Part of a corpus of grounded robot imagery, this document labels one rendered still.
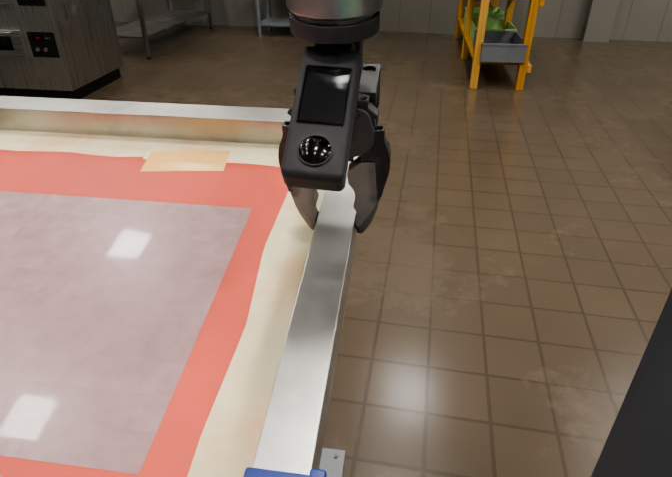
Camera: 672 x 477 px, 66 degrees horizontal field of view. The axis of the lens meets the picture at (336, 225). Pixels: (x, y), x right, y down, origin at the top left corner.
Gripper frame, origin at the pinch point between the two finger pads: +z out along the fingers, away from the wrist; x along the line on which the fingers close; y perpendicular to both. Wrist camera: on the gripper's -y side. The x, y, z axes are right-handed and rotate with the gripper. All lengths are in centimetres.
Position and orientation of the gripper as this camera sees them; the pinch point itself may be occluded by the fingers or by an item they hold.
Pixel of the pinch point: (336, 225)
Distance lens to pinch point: 51.4
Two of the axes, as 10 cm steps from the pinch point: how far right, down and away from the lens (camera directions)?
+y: 1.4, -6.4, 7.6
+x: -9.9, -0.7, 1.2
